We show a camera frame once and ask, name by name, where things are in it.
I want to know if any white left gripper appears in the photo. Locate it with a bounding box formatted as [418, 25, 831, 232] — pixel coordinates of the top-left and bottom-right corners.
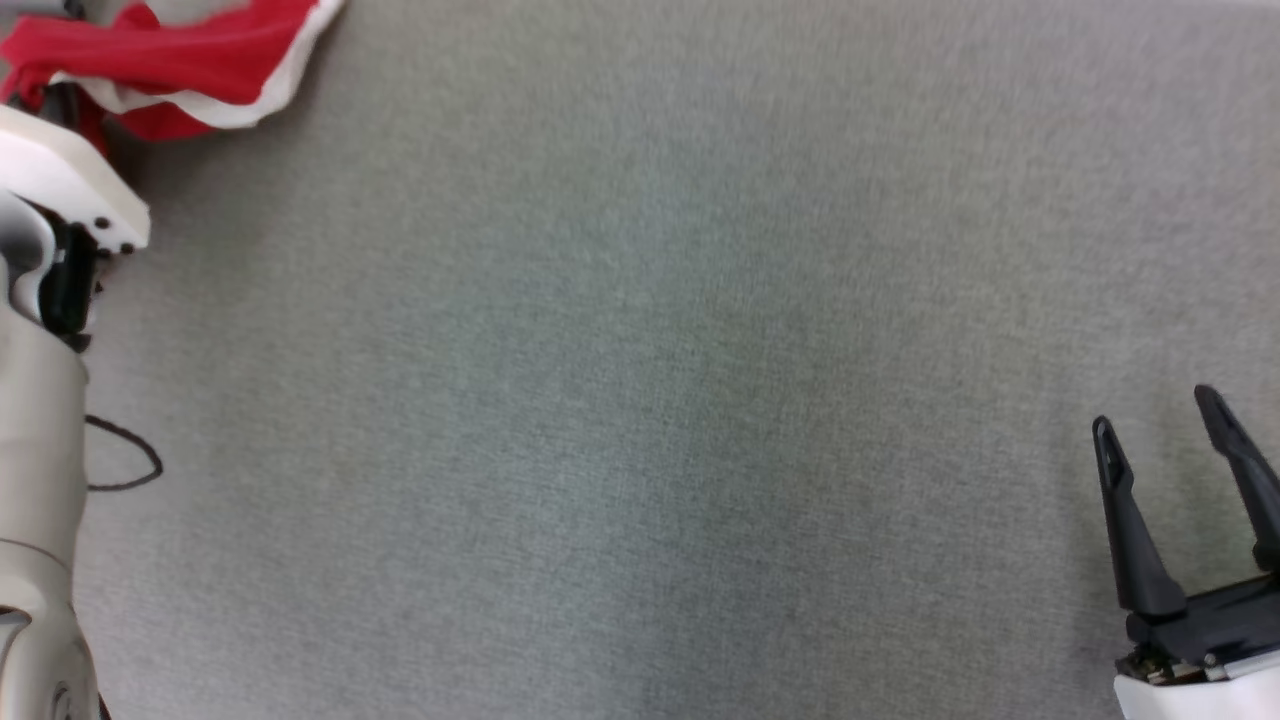
[0, 84, 152, 257]

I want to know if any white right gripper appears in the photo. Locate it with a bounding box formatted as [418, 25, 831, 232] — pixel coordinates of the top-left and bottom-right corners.
[1092, 385, 1280, 720]

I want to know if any red shorts white trim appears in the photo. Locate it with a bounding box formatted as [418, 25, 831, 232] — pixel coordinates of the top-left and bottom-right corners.
[0, 0, 347, 143]

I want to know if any black cable teal connector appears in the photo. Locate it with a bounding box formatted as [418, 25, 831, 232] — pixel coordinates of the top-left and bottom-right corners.
[85, 415, 164, 492]

